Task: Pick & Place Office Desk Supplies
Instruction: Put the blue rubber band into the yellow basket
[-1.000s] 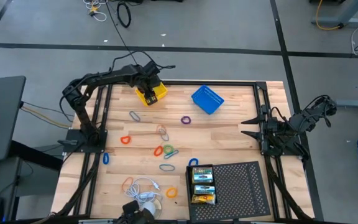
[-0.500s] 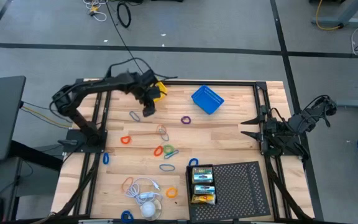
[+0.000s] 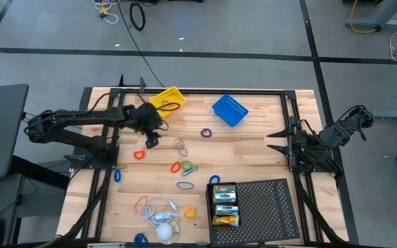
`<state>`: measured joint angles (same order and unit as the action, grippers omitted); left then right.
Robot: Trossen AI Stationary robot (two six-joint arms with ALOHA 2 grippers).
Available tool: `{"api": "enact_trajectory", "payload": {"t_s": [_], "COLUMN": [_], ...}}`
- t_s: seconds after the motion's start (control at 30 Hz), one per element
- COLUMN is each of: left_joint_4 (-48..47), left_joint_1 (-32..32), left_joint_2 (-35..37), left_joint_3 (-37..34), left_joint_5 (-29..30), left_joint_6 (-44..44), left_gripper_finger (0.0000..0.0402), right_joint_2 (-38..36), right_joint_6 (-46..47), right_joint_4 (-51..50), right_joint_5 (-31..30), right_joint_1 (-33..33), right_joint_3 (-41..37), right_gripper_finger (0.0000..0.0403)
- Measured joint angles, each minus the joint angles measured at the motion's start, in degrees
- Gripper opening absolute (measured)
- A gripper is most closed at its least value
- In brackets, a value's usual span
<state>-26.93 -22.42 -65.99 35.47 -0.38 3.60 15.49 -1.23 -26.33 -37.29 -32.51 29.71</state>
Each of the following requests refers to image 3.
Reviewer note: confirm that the red-orange coil wristband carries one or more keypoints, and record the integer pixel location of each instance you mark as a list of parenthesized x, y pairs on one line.
[(135, 155), (172, 168)]

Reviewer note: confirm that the blue coil wristband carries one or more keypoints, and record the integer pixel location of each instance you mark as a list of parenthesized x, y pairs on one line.
[(135, 239), (214, 176), (115, 175)]

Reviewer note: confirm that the yellow-orange coil wristband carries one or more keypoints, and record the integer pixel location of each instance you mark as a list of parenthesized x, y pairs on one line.
[(185, 213)]

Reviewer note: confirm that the grey rubber band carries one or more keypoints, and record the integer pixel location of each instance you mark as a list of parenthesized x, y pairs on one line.
[(186, 151)]

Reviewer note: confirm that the purple coil wristband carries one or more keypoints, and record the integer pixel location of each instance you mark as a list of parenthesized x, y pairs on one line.
[(201, 132)]

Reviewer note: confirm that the silver aluminium bar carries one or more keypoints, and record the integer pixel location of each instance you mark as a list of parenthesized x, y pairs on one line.
[(105, 245)]

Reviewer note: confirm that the small yellow crayon pack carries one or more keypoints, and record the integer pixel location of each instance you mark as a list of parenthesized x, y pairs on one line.
[(225, 221)]

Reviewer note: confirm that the yellow plastic basket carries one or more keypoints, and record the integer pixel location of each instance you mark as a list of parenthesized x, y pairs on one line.
[(171, 96)]

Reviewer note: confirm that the white USB charger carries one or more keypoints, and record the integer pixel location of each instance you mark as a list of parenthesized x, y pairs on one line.
[(162, 217)]

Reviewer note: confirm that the blue rubber band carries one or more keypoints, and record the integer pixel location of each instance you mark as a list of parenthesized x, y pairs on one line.
[(178, 186), (195, 168)]

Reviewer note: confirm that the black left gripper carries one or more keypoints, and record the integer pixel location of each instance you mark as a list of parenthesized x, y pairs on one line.
[(152, 139)]

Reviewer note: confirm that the green coil wristband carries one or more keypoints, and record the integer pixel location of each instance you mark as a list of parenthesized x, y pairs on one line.
[(182, 164)]

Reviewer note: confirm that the black perforated metal shelf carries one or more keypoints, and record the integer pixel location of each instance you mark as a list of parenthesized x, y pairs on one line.
[(267, 210)]

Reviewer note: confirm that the yellow crayon box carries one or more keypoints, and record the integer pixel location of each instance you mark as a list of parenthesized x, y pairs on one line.
[(226, 210), (224, 193)]

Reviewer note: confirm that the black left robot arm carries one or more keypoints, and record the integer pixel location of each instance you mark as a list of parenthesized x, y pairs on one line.
[(81, 117)]

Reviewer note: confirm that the pale orange rubber band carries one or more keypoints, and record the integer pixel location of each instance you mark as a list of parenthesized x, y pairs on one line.
[(174, 143)]

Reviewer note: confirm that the black aluminium rig frame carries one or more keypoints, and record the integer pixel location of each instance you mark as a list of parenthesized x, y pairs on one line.
[(202, 91)]

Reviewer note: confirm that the white round puck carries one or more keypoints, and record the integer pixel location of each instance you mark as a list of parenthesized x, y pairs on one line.
[(164, 233)]

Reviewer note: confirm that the blue plastic basket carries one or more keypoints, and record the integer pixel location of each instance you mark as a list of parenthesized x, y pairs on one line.
[(229, 110)]

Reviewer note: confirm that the grey metal desk base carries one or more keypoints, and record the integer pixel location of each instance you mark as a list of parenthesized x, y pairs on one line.
[(391, 24)]

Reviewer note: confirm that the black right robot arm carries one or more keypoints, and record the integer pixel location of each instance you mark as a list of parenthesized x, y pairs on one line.
[(336, 132)]

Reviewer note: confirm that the black power box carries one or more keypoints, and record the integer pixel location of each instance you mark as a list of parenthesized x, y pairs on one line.
[(84, 98)]

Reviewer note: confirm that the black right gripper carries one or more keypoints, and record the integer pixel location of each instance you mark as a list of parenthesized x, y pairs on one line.
[(300, 143)]

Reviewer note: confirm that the grey metal desk foot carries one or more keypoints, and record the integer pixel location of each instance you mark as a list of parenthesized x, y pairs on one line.
[(391, 114)]

